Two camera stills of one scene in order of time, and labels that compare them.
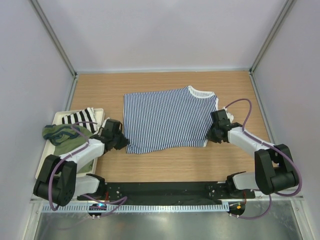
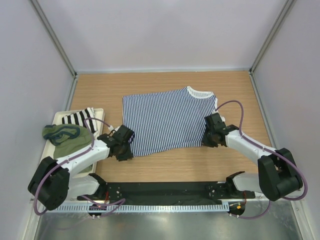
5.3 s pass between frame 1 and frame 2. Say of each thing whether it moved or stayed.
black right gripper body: moved
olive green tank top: stayed
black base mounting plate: stayed
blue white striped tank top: stayed
